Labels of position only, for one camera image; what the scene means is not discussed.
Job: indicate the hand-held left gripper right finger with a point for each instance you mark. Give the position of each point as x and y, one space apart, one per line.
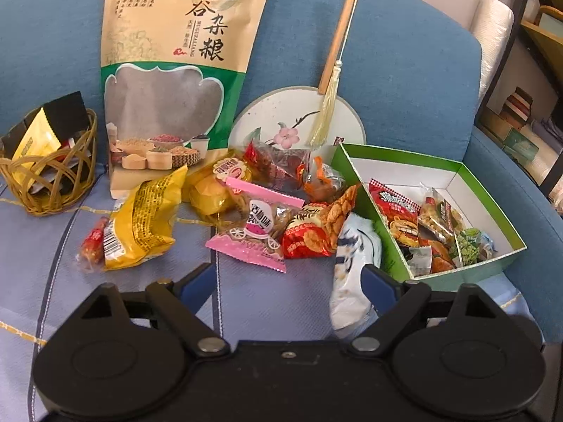
378 285

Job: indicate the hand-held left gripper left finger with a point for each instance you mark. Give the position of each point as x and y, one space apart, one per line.
193 288

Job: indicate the white blue packet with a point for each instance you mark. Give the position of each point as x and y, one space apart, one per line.
352 250

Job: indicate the pink packet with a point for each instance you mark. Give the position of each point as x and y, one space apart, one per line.
237 246

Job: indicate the red chip packet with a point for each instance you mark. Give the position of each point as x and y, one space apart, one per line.
396 215

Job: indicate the red cracker packet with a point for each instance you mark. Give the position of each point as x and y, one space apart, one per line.
308 233

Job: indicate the yellow crinkly packet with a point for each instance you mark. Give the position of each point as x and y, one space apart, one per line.
145 211

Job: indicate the green packet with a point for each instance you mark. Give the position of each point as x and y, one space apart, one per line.
468 246

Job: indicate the clear yellow packet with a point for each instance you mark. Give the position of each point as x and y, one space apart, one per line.
206 189

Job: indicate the red sausage stick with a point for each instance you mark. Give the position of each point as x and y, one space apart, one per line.
90 241

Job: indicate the orange packet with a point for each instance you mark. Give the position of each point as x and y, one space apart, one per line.
323 182

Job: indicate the green cardboard box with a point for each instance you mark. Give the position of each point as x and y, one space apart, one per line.
396 167

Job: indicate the clear red date packet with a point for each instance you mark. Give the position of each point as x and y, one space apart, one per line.
272 162

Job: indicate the woven bamboo basket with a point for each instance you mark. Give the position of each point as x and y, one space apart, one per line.
35 205

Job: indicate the round fan with tassel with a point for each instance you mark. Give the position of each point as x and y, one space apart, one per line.
286 110

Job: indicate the green carton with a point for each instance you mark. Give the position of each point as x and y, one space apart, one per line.
521 147

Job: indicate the black metal shelf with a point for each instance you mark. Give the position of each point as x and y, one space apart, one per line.
553 167

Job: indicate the small yellow sachet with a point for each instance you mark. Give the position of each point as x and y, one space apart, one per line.
37 140

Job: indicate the black packet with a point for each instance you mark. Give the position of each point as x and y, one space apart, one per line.
66 114

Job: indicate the striped vase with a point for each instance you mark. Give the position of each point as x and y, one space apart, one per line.
519 107

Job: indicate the blue sofa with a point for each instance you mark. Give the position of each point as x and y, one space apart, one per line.
396 52

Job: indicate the large tan grain pouch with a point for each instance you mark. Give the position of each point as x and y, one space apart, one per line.
176 52

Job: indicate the white bubble wrap roll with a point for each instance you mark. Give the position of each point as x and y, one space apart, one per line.
492 35

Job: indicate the yellow wooden box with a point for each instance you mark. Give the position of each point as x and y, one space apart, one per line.
545 48

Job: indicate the white plastic bottle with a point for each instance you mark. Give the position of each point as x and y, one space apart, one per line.
531 6

